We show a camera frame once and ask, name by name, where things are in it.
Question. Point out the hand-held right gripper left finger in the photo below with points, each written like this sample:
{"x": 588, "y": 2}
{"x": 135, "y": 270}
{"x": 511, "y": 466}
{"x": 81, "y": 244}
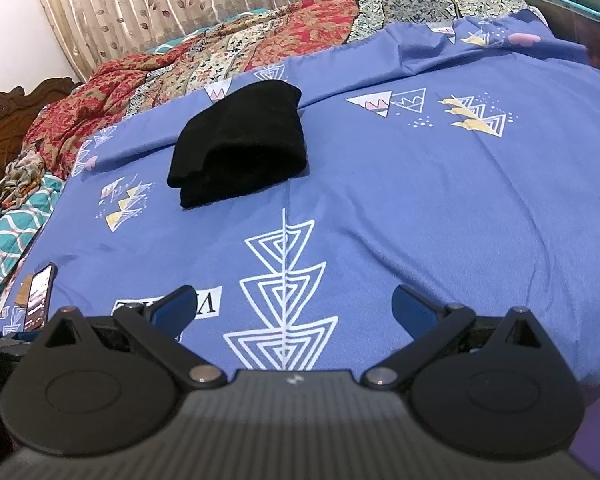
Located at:
{"x": 172, "y": 310}

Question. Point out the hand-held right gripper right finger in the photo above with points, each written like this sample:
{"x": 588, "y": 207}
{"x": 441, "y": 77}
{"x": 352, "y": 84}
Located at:
{"x": 412, "y": 310}

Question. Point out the black pants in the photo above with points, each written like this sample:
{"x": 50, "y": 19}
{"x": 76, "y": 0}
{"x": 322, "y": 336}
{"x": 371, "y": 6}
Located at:
{"x": 237, "y": 145}

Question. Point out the blue printed bedsheet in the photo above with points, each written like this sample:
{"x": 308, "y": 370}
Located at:
{"x": 405, "y": 200}

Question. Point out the black smartphone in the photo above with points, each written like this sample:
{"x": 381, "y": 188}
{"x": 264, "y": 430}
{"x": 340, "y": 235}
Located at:
{"x": 40, "y": 300}

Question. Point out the teal white patterned pillow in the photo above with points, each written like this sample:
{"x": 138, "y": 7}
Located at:
{"x": 10, "y": 240}

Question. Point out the crumpled floral scarf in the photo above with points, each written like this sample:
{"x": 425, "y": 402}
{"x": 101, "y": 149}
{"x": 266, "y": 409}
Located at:
{"x": 22, "y": 175}

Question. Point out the red floral patchwork blanket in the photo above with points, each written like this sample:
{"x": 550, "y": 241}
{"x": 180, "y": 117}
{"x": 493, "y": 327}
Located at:
{"x": 130, "y": 80}

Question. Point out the carved wooden headboard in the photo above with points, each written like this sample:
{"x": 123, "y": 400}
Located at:
{"x": 10, "y": 125}

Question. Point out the beige leaf-print curtain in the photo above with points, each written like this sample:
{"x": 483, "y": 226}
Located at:
{"x": 155, "y": 5}

